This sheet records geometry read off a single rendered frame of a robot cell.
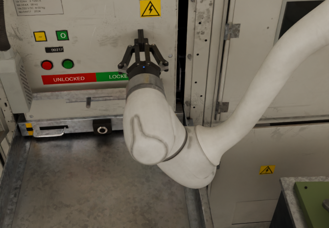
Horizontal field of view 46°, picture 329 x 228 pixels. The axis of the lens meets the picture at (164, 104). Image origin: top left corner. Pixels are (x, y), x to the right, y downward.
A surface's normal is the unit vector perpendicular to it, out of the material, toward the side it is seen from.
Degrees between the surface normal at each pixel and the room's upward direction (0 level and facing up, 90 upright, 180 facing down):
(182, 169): 85
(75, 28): 90
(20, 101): 90
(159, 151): 80
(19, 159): 0
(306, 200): 5
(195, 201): 0
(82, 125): 90
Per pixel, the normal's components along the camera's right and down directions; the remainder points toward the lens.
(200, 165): 0.18, 0.52
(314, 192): 0.04, -0.80
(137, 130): -0.47, -0.45
